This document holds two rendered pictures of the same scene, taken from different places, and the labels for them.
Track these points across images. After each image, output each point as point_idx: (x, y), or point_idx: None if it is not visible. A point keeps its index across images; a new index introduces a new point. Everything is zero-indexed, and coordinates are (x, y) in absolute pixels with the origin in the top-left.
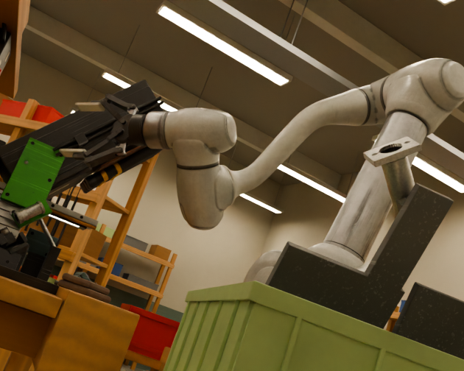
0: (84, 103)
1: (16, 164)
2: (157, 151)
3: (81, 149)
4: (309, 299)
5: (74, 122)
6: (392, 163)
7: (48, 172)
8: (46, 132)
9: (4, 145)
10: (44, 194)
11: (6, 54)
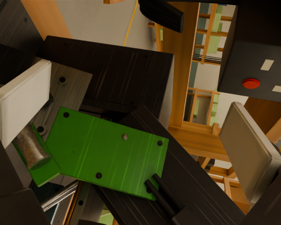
0: (249, 118)
1: (118, 123)
2: None
3: (3, 91)
4: None
5: (215, 205)
6: None
7: (113, 173)
8: (185, 164)
9: (150, 112)
10: (70, 169)
11: None
